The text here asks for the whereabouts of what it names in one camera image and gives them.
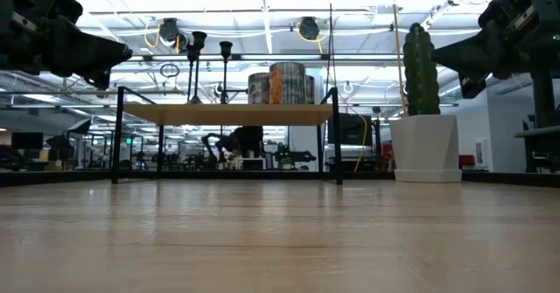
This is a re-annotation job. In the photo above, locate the long ceiling light bar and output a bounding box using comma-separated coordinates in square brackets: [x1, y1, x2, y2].
[129, 52, 438, 63]

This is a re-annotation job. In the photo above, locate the small white table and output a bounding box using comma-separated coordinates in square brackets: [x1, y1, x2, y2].
[234, 156, 268, 171]

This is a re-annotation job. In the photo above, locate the green cactus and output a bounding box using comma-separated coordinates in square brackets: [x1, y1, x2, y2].
[401, 22, 442, 117]

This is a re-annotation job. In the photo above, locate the black ceiling cable reel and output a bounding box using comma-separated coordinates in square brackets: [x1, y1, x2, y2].
[157, 17, 193, 54]
[298, 16, 321, 41]

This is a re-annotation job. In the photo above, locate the black television screen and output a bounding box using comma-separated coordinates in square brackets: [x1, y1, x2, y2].
[326, 112, 374, 146]

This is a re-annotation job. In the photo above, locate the black aluminium frame rail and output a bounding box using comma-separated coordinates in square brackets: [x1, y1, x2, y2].
[0, 169, 560, 188]

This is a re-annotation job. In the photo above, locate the black hanging cable ring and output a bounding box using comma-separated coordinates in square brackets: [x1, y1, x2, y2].
[158, 62, 181, 79]

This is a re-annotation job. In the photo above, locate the wooden shelf with black frame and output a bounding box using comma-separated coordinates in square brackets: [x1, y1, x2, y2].
[110, 85, 344, 186]

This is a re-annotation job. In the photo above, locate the person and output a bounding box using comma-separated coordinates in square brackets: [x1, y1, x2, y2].
[230, 125, 265, 158]

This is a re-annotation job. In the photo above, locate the black gantry bar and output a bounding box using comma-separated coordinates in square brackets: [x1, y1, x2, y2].
[213, 81, 249, 107]

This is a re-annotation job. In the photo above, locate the orange wax candle jar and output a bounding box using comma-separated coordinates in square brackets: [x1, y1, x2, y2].
[268, 61, 306, 106]

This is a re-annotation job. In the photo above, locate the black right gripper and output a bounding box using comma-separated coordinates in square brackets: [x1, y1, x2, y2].
[430, 0, 560, 101]

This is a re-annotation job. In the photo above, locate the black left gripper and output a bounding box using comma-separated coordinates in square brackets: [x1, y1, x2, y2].
[0, 0, 134, 91]

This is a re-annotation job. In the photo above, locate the yellow hanging cable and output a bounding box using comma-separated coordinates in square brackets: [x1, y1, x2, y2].
[389, 0, 410, 115]

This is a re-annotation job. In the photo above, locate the white hexagonal plant pot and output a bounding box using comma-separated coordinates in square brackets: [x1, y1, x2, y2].
[388, 114, 464, 184]

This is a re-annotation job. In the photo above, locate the yellow drooping cable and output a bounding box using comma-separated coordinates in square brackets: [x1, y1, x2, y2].
[345, 104, 369, 172]

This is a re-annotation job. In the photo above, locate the dark computer monitor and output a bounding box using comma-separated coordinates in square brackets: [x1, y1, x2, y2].
[10, 131, 45, 150]

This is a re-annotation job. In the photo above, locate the black candlestick holder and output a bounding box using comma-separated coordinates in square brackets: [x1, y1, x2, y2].
[186, 31, 208, 106]
[218, 40, 235, 106]
[185, 43, 197, 102]

